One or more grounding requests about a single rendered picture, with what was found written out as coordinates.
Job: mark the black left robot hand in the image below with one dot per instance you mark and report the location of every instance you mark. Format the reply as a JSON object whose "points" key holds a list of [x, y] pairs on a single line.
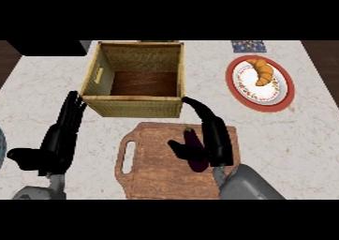
{"points": [[60, 140]]}

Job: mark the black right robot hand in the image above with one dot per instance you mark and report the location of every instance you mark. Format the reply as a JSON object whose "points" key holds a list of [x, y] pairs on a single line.
{"points": [[216, 137]]}

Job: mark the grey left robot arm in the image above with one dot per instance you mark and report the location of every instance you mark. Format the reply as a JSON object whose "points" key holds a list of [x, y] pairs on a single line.
{"points": [[45, 189]]}

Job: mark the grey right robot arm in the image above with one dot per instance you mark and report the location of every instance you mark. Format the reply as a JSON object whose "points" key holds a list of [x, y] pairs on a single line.
{"points": [[247, 184]]}

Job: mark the dark purple eggplant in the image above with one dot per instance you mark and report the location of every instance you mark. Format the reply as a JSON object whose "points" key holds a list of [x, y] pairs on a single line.
{"points": [[193, 140]]}

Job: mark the brown wooden cutting board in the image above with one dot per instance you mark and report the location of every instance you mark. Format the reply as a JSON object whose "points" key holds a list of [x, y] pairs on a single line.
{"points": [[153, 165]]}

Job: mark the square wicker basket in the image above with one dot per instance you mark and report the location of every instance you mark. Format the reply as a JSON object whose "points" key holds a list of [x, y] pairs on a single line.
{"points": [[134, 79]]}

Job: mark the red rimmed white plate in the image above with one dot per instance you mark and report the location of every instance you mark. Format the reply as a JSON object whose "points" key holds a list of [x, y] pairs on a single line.
{"points": [[259, 83]]}

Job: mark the golden croissant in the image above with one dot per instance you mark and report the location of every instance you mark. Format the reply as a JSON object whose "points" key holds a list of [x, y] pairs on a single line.
{"points": [[262, 72]]}

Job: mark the black appliance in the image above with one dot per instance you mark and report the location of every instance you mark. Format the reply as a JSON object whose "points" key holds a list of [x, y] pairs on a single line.
{"points": [[48, 48]]}

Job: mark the blue patterned square cloth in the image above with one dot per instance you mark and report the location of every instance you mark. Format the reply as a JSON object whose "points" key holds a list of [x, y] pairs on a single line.
{"points": [[247, 46]]}

